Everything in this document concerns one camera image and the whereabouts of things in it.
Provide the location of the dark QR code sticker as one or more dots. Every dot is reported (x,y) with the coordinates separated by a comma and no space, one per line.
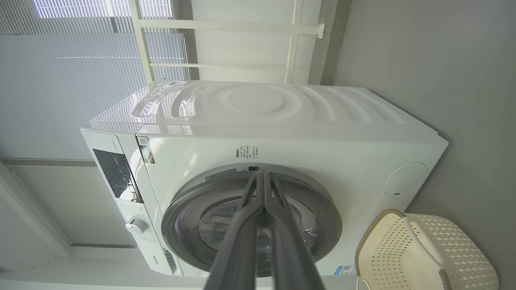
(146,151)

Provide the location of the blue energy label sticker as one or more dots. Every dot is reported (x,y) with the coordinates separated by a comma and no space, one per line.
(344,270)

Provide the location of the black control panel display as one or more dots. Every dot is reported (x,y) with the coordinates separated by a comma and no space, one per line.
(117,173)

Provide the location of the white round control knob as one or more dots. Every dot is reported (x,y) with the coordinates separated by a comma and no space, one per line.
(136,226)

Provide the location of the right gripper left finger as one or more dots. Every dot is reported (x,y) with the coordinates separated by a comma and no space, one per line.
(238,249)

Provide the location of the white front-load washing machine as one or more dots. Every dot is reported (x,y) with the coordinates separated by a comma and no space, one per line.
(322,133)

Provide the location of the round white filter cover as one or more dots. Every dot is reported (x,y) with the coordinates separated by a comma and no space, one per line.
(405,179)

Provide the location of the cream perforated laundry basket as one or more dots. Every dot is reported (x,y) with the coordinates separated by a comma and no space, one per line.
(463,257)

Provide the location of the white metal railing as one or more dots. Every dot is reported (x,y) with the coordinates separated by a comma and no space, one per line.
(225,26)

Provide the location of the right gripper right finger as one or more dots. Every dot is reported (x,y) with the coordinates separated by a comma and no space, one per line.
(290,249)

